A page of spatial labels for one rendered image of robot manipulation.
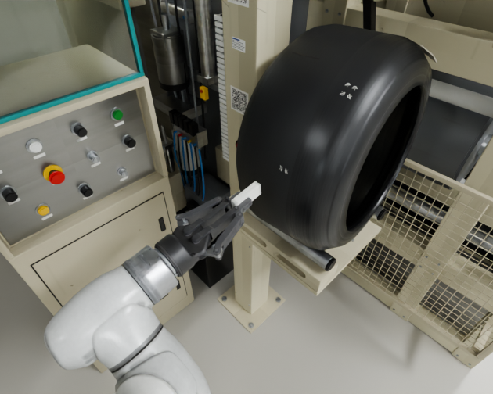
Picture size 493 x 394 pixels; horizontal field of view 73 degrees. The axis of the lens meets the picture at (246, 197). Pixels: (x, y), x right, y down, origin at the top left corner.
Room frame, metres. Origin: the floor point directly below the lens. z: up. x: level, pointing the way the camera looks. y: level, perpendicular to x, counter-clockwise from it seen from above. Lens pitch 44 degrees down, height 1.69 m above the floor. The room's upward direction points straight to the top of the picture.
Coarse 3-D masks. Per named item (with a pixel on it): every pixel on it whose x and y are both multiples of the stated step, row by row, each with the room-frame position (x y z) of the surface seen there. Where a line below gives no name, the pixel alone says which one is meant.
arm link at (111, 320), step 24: (96, 288) 0.28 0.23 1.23; (120, 288) 0.28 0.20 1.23; (72, 312) 0.24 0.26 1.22; (96, 312) 0.24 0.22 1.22; (120, 312) 0.25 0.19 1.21; (144, 312) 0.26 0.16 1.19; (48, 336) 0.21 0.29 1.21; (72, 336) 0.21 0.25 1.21; (96, 336) 0.21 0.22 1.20; (120, 336) 0.22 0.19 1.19; (144, 336) 0.22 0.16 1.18; (72, 360) 0.19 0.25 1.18; (120, 360) 0.19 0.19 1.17
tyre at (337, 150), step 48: (288, 48) 0.75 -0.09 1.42; (336, 48) 0.70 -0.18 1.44; (384, 48) 0.68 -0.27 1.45; (288, 96) 0.63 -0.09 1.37; (384, 96) 0.59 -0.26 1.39; (240, 144) 0.64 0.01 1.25; (288, 144) 0.56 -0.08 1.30; (336, 144) 0.53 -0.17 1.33; (384, 144) 0.90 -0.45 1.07; (288, 192) 0.52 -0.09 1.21; (336, 192) 0.49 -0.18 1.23; (384, 192) 0.73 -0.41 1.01; (336, 240) 0.52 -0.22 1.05
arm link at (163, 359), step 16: (160, 336) 0.23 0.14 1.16; (144, 352) 0.20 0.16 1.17; (160, 352) 0.21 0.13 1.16; (176, 352) 0.22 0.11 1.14; (128, 368) 0.18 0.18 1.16; (144, 368) 0.18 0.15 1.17; (160, 368) 0.18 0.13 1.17; (176, 368) 0.19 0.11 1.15; (192, 368) 0.20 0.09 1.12; (128, 384) 0.16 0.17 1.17; (144, 384) 0.16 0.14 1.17; (160, 384) 0.16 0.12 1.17; (176, 384) 0.17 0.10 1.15; (192, 384) 0.17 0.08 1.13
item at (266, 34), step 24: (264, 0) 0.87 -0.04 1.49; (288, 0) 0.93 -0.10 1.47; (240, 24) 0.89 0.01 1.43; (264, 24) 0.87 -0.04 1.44; (288, 24) 0.93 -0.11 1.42; (264, 48) 0.87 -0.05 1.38; (240, 72) 0.90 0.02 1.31; (240, 120) 0.90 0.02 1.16; (240, 240) 0.90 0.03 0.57; (240, 264) 0.91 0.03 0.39; (264, 264) 0.91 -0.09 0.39; (240, 288) 0.91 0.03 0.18; (264, 288) 0.92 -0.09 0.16
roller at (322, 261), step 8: (248, 208) 0.76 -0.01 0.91; (256, 216) 0.74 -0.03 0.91; (264, 224) 0.71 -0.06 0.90; (280, 232) 0.66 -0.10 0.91; (288, 240) 0.64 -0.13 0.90; (296, 240) 0.63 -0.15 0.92; (296, 248) 0.61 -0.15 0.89; (304, 248) 0.60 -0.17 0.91; (312, 256) 0.57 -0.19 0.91; (320, 256) 0.57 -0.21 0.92; (328, 256) 0.56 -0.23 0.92; (320, 264) 0.55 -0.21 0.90; (328, 264) 0.54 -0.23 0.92
